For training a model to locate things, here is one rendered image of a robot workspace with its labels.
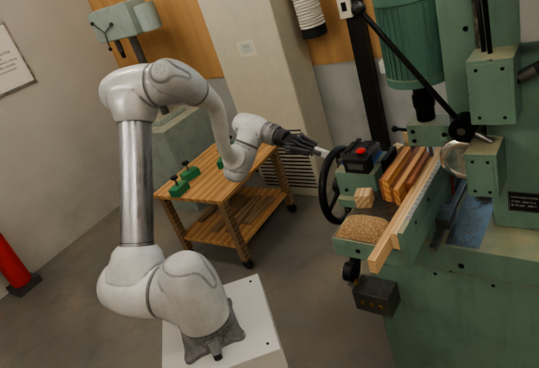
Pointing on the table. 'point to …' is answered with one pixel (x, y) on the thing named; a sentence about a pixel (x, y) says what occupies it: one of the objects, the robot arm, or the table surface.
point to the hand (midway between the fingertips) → (322, 152)
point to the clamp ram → (387, 158)
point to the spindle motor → (408, 20)
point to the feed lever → (463, 122)
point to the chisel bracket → (427, 131)
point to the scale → (423, 192)
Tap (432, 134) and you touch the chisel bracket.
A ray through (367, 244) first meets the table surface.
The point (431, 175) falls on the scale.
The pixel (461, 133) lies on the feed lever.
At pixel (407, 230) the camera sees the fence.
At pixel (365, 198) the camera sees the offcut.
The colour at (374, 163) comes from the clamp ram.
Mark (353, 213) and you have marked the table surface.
